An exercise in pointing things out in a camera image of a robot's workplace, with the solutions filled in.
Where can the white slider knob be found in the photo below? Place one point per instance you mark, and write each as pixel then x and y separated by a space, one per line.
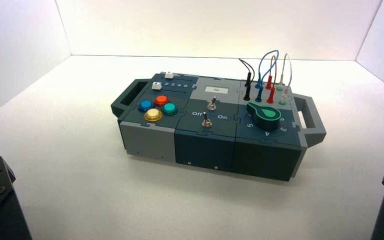
pixel 169 75
pixel 157 85

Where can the teal push button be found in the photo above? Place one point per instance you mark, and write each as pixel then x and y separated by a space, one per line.
pixel 169 108

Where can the dark teal grey task box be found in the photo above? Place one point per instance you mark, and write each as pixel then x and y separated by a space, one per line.
pixel 205 145

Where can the red push button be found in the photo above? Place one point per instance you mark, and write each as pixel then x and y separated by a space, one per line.
pixel 162 100

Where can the small grey display screen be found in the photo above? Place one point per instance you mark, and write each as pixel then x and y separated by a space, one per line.
pixel 216 89

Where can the yellow push button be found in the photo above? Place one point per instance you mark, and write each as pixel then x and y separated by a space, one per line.
pixel 153 114

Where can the blue push button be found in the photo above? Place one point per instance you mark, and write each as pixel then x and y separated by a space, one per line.
pixel 145 105

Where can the green rotary knob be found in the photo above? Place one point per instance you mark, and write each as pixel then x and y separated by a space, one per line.
pixel 265 120

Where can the metal toggle switch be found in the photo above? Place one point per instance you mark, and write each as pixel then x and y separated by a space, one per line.
pixel 212 105
pixel 207 123

